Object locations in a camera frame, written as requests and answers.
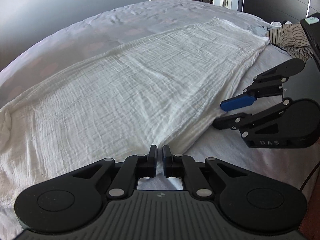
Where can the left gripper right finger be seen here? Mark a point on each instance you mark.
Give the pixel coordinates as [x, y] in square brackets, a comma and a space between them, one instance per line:
[188, 171]

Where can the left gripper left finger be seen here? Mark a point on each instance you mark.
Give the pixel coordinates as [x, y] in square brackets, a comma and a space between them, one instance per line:
[130, 171]

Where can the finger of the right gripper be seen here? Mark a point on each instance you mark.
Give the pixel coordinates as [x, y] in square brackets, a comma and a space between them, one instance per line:
[240, 120]
[269, 83]

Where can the white muslin cloth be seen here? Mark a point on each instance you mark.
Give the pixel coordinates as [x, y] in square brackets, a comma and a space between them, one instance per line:
[161, 89]

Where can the striped crumpled garment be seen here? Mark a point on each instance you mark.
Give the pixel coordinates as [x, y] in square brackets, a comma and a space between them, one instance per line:
[292, 39]

